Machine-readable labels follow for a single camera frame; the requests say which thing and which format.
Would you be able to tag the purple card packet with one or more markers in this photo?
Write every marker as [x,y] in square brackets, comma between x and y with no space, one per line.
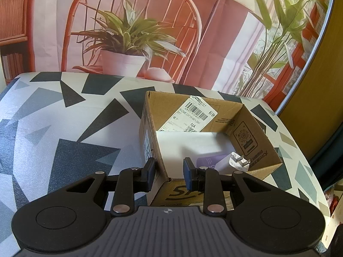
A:
[210,161]

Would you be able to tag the brown cardboard box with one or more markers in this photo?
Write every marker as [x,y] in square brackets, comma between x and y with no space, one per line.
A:
[234,129]

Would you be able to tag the geometric patterned tablecloth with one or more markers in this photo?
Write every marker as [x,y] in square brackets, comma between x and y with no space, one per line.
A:
[57,128]

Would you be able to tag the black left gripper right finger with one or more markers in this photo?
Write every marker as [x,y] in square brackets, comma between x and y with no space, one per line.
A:
[190,174]

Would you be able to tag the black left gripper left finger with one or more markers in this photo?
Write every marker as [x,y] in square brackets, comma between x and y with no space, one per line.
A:
[148,174]

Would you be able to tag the white power adapter plug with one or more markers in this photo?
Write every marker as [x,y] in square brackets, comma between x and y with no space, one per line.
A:
[232,162]

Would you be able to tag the wooden yellow panel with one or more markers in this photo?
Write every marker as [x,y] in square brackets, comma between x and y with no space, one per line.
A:
[314,110]

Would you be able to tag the white shipping label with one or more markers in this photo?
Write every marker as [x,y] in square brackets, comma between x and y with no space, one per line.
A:
[192,116]

